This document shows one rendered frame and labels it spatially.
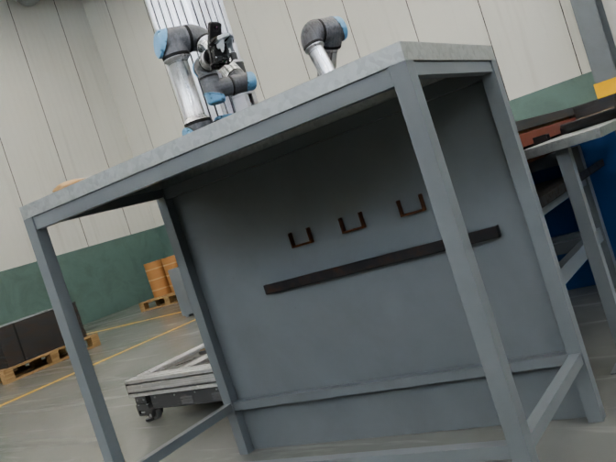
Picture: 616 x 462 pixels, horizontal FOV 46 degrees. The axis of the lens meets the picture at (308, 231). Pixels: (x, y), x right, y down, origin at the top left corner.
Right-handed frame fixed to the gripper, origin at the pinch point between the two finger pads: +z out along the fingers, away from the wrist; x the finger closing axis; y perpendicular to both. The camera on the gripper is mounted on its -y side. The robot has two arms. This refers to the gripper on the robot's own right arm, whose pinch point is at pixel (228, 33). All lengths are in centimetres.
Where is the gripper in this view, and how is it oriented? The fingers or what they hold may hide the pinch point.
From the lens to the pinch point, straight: 268.5
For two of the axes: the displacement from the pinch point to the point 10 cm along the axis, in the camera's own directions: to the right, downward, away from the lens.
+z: 4.2, -1.0, -9.0
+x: -8.9, 1.6, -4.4
